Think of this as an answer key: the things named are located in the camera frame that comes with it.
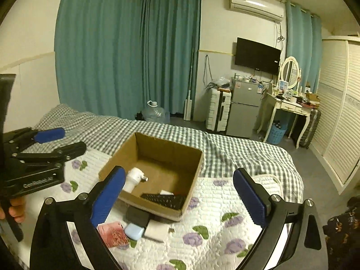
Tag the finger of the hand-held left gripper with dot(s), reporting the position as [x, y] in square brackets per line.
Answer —
[49, 135]
[71, 149]

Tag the white mop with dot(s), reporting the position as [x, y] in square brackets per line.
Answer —
[189, 90]

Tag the white air conditioner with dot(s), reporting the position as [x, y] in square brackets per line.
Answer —
[256, 6]

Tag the dark floral clothing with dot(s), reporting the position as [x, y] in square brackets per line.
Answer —
[344, 230]

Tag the oval vanity mirror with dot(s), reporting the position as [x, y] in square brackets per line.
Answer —
[290, 72]

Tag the grey refrigerator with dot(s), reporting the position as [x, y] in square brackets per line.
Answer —
[243, 108]

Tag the clear plastic bag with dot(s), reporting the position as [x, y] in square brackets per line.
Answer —
[220, 81]

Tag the small photo frame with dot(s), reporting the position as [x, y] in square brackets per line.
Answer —
[282, 84]

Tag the clear water jug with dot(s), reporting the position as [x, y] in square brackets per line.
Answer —
[153, 112]

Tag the black remote control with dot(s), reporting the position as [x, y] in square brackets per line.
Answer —
[164, 199]

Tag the white card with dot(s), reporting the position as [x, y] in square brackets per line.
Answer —
[166, 193]

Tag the black wall television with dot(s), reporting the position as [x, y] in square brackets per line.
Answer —
[257, 55]

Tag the white plastic bottle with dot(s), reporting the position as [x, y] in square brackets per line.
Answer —
[133, 178]

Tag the black case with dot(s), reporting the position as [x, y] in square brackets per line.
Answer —
[137, 216]

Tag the light blue case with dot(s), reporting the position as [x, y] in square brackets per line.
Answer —
[132, 230]

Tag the blue laundry basket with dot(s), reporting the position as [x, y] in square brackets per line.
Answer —
[276, 132]

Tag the checked bed sheet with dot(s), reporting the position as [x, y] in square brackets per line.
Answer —
[225, 149]

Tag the red card pack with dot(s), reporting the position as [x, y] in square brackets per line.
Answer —
[112, 234]

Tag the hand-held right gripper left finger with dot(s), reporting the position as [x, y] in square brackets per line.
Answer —
[108, 192]

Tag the cardboard box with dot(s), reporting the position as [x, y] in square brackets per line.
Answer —
[157, 171]

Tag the person's left hand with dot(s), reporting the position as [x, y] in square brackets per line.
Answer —
[17, 209]

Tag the white louvred wardrobe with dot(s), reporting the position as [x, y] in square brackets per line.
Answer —
[337, 112]

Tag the white dressing table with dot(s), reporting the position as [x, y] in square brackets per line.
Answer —
[289, 112]

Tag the dark checked suitcase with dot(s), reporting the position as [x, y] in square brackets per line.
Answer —
[310, 129]

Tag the white suitcase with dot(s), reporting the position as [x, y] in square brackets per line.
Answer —
[218, 109]

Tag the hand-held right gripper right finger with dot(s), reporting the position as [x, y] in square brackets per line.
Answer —
[250, 194]

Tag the teal window curtain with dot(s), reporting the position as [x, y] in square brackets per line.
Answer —
[302, 45]

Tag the white square box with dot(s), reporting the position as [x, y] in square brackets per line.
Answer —
[155, 230]

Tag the floral quilted blanket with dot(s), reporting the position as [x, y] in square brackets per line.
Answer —
[182, 230]

